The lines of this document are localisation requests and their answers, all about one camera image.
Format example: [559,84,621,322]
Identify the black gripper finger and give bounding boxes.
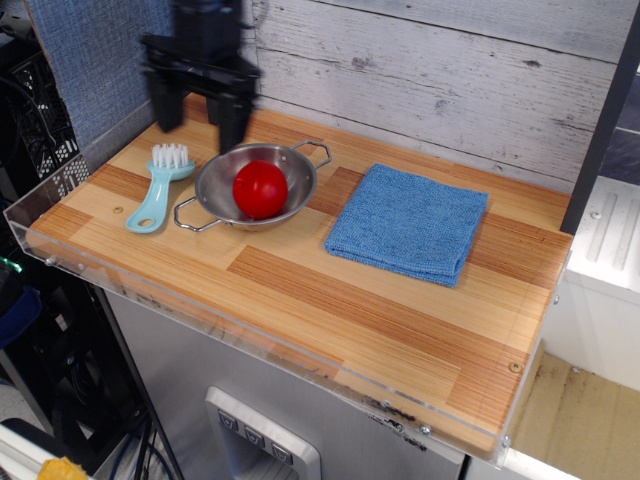
[148,70,185,133]
[206,82,255,153]

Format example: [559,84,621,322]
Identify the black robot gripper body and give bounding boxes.
[141,1,260,98]

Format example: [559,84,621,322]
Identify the light blue dish brush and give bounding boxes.
[126,144,195,234]

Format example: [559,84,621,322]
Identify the steel bowl with wire handles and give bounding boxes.
[174,140,333,232]

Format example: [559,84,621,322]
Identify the folded blue towel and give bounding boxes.
[325,164,489,287]

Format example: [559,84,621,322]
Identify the red tomato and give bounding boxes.
[232,160,288,219]

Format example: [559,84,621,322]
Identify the black plastic crate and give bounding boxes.
[1,40,79,181]

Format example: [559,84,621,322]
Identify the clear acrylic table guard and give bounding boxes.
[6,110,571,462]

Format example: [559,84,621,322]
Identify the stainless steel cabinet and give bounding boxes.
[106,293,467,479]

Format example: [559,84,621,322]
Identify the white ridged block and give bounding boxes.
[568,176,639,292]

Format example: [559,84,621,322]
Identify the dark grey right post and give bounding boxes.
[560,2,639,235]

